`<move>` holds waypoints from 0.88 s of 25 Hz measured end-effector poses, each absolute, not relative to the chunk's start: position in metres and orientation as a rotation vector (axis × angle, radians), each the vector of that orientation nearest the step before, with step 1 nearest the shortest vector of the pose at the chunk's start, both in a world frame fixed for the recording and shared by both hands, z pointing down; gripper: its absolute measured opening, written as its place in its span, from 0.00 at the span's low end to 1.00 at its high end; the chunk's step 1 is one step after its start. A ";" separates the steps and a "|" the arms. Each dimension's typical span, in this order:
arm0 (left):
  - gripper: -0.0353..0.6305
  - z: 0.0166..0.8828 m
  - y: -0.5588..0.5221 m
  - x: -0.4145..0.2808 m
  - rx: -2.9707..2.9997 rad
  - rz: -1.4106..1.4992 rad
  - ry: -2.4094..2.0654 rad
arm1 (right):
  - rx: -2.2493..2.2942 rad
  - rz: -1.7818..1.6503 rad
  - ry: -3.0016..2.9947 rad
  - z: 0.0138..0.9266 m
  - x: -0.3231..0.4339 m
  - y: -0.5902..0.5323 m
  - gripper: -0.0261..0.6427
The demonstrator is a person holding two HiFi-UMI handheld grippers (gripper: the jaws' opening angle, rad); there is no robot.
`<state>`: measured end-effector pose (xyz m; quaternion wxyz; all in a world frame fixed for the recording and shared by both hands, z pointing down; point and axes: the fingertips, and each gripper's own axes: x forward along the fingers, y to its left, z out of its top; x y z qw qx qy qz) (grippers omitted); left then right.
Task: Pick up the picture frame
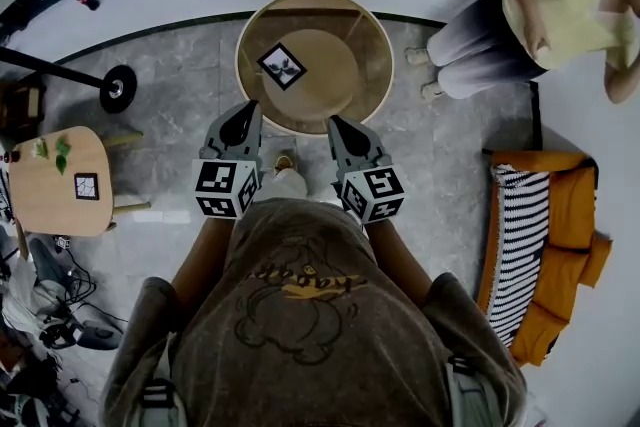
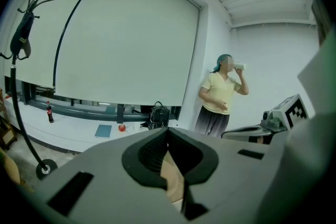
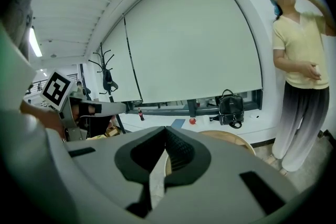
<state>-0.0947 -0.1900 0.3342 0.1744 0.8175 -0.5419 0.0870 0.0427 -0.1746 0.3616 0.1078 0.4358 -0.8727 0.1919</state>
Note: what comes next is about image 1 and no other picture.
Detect small framed marker card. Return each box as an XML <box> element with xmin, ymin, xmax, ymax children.
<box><xmin>73</xmin><ymin>172</ymin><xmax>100</xmax><ymax>202</ymax></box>

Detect dark grey round base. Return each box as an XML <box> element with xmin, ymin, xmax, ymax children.
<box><xmin>74</xmin><ymin>319</ymin><xmax>124</xmax><ymax>351</ymax></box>

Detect wooden shelf rack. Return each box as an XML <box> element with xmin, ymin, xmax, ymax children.
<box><xmin>0</xmin><ymin>82</ymin><xmax>46</xmax><ymax>126</ymax></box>

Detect orange sofa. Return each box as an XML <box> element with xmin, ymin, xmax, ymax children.
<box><xmin>474</xmin><ymin>149</ymin><xmax>614</xmax><ymax>369</ymax></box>

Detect person's brown printed t-shirt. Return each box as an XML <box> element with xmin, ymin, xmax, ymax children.
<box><xmin>102</xmin><ymin>197</ymin><xmax>529</xmax><ymax>427</ymax></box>

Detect person's left forearm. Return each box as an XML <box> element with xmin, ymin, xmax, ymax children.
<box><xmin>169</xmin><ymin>214</ymin><xmax>236</xmax><ymax>311</ymax></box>

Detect grey shoulder strap with buckle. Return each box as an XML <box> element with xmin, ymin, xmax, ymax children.
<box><xmin>139</xmin><ymin>379</ymin><xmax>176</xmax><ymax>427</ymax></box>
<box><xmin>447</xmin><ymin>354</ymin><xmax>501</xmax><ymax>427</ymax></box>

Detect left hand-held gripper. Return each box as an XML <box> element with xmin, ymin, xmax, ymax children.
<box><xmin>191</xmin><ymin>100</ymin><xmax>264</xmax><ymax>220</ymax></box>

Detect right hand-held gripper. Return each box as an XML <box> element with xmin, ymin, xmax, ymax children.
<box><xmin>327</xmin><ymin>114</ymin><xmax>406</xmax><ymax>226</ymax></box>

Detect person's right forearm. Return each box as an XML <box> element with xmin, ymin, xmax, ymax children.
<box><xmin>364</xmin><ymin>219</ymin><xmax>434</xmax><ymax>311</ymax></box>

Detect person's light trousers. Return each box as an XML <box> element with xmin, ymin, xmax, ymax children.
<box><xmin>257</xmin><ymin>167</ymin><xmax>309</xmax><ymax>204</ymax></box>

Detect black framed picture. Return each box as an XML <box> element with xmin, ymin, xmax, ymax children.
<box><xmin>256</xmin><ymin>42</ymin><xmax>308</xmax><ymax>91</ymax></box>

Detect wooden side table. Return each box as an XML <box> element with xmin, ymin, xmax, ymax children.
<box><xmin>8</xmin><ymin>125</ymin><xmax>151</xmax><ymax>237</ymax></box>

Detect black and white striped blanket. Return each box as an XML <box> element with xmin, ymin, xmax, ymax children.
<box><xmin>487</xmin><ymin>163</ymin><xmax>551</xmax><ymax>349</ymax></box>

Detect round glass-top table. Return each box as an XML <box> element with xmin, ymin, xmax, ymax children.
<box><xmin>234</xmin><ymin>0</ymin><xmax>395</xmax><ymax>136</ymax></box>

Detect green leaf sprig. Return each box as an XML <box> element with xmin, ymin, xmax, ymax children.
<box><xmin>53</xmin><ymin>134</ymin><xmax>71</xmax><ymax>176</ymax></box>

